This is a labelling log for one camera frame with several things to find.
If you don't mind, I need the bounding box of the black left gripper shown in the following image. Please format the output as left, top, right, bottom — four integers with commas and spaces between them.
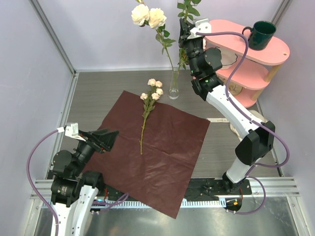
72, 128, 119, 176

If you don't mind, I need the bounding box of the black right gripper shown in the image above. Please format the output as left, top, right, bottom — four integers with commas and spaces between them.
179, 18, 204, 76

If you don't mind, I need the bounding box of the white rose stem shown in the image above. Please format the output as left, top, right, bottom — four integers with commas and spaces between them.
131, 0, 178, 96

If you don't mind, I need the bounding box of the dark red wrapping paper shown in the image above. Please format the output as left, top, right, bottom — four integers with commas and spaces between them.
85, 91, 210, 218

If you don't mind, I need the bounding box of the pale pink rose stem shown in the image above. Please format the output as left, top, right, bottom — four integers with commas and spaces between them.
139, 79, 164, 154

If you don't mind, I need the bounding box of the cream printed ribbon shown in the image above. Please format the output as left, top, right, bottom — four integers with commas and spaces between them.
206, 110, 268, 141

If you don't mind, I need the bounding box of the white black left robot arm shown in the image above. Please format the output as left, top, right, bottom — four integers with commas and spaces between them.
51, 123, 119, 236

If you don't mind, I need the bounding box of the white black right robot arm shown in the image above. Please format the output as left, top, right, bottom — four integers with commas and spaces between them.
178, 18, 275, 194

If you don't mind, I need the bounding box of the clear glass vase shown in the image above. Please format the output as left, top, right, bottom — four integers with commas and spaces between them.
168, 68, 179, 100

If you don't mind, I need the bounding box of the white scalloped bowl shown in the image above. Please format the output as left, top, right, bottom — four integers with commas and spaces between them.
220, 49, 238, 70

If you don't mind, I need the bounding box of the dark green mug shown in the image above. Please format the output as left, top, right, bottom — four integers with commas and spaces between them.
242, 21, 277, 51

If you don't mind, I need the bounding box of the yellow patterned plate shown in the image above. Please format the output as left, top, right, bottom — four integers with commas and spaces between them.
228, 83, 243, 96

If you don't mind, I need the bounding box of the pink three-tier shelf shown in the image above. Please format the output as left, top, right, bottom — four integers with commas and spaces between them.
205, 35, 290, 108

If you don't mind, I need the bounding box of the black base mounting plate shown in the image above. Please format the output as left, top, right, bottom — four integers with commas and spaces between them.
102, 177, 253, 201

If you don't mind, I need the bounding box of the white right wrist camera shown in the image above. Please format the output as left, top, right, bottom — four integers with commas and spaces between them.
188, 18, 212, 39

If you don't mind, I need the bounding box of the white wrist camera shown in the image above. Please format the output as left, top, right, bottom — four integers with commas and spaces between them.
57, 122, 86, 142
188, 18, 212, 39

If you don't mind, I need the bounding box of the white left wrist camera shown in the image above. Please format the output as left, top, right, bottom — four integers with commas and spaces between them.
57, 122, 86, 142

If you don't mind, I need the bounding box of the aluminium frame post right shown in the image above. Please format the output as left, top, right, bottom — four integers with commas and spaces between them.
271, 0, 293, 26

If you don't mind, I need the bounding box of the aluminium frame post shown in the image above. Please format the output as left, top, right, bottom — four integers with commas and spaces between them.
271, 0, 293, 26
29, 0, 76, 75

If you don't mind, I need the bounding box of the aluminium frame post left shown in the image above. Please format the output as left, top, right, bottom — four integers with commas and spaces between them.
29, 0, 76, 75

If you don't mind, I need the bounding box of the aluminium front rail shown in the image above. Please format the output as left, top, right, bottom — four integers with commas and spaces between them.
35, 177, 300, 209

